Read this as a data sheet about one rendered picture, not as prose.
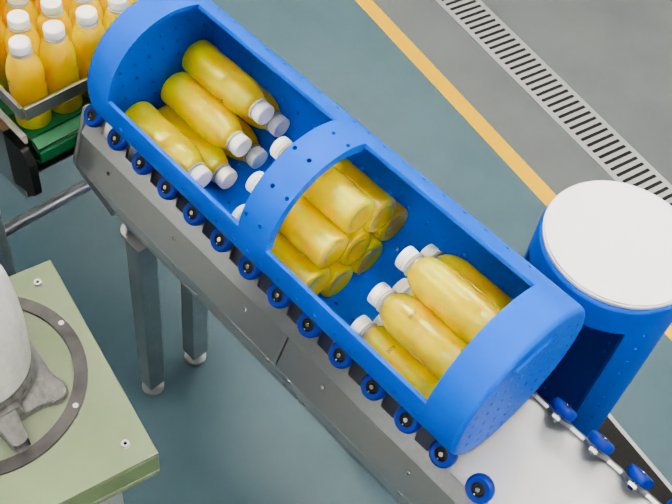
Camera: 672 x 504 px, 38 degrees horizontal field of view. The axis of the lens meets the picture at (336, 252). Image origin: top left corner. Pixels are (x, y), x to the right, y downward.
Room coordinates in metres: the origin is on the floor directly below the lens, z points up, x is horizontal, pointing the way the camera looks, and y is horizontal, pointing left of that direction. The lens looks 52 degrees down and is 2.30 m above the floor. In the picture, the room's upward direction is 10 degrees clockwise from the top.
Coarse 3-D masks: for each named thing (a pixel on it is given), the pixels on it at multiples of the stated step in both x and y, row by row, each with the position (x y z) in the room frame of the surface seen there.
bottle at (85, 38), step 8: (80, 24) 1.38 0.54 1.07; (96, 24) 1.38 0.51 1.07; (72, 32) 1.38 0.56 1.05; (80, 32) 1.37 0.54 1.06; (88, 32) 1.37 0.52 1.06; (96, 32) 1.38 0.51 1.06; (104, 32) 1.39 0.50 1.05; (72, 40) 1.37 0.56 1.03; (80, 40) 1.36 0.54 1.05; (88, 40) 1.36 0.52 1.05; (96, 40) 1.37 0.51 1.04; (80, 48) 1.36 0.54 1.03; (88, 48) 1.36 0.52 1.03; (80, 56) 1.36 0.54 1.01; (88, 56) 1.36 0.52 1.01; (80, 64) 1.36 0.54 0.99; (88, 64) 1.36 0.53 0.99; (80, 72) 1.36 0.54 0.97; (88, 96) 1.36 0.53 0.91
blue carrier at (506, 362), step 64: (192, 0) 1.31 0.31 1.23; (128, 64) 1.25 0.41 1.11; (256, 64) 1.33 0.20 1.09; (128, 128) 1.11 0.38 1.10; (256, 128) 1.26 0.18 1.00; (320, 128) 1.05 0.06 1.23; (192, 192) 1.01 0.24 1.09; (256, 192) 0.95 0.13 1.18; (256, 256) 0.91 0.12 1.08; (384, 256) 1.03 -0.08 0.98; (512, 256) 0.89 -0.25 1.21; (320, 320) 0.82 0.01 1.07; (512, 320) 0.76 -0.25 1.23; (576, 320) 0.82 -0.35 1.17; (384, 384) 0.73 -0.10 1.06; (448, 384) 0.69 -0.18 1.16; (512, 384) 0.72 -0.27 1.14; (448, 448) 0.65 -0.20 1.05
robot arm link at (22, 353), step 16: (0, 272) 0.66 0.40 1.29; (0, 288) 0.64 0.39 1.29; (0, 304) 0.62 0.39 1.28; (16, 304) 0.65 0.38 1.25; (0, 320) 0.61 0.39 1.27; (16, 320) 0.63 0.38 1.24; (0, 336) 0.60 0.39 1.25; (16, 336) 0.62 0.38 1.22; (0, 352) 0.59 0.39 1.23; (16, 352) 0.61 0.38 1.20; (0, 368) 0.58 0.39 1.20; (16, 368) 0.60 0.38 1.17; (0, 384) 0.58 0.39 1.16; (16, 384) 0.60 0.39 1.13; (0, 400) 0.57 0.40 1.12
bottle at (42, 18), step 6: (42, 12) 1.39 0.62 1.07; (60, 12) 1.40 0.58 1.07; (42, 18) 1.38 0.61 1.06; (48, 18) 1.38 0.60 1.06; (54, 18) 1.38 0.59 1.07; (60, 18) 1.39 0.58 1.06; (66, 18) 1.40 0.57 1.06; (42, 24) 1.38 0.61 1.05; (66, 24) 1.39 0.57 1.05; (72, 24) 1.41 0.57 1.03; (42, 30) 1.37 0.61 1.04; (66, 30) 1.39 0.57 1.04; (42, 36) 1.37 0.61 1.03
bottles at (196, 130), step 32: (192, 96) 1.22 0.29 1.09; (160, 128) 1.15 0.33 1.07; (192, 128) 1.19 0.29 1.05; (224, 128) 1.16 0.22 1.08; (192, 160) 1.10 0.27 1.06; (224, 160) 1.15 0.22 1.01; (256, 160) 1.17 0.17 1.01; (288, 256) 0.93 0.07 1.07; (352, 256) 0.97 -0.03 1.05; (320, 288) 0.91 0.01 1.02; (384, 352) 0.78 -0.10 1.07; (416, 384) 0.74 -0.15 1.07
